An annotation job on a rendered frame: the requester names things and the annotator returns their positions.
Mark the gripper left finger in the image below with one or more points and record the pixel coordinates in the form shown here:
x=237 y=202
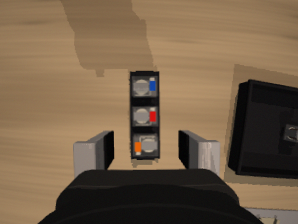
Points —
x=94 y=154

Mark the grey mounting plate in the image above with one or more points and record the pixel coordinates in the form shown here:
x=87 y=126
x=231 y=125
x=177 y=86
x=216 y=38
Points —
x=273 y=216

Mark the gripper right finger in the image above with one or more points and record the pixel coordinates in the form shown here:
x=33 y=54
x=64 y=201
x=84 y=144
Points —
x=197 y=152

